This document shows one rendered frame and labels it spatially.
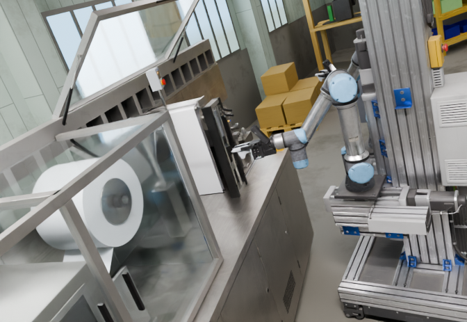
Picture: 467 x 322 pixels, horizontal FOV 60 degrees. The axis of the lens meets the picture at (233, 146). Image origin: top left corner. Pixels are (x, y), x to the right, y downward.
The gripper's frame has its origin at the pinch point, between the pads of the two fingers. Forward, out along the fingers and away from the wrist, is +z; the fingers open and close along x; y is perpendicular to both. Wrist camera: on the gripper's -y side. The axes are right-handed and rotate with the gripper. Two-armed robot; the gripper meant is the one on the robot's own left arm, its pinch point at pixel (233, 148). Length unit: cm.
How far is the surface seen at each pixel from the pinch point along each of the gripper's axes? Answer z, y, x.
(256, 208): -1.8, 33.8, 1.4
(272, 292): 1, 79, -4
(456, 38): -297, 30, 531
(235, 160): 6.8, 13.4, 29.6
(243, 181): 6.3, 27.4, 31.0
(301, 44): -60, -29, 653
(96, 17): 28, -70, -40
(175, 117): 31.6, -19.7, 24.2
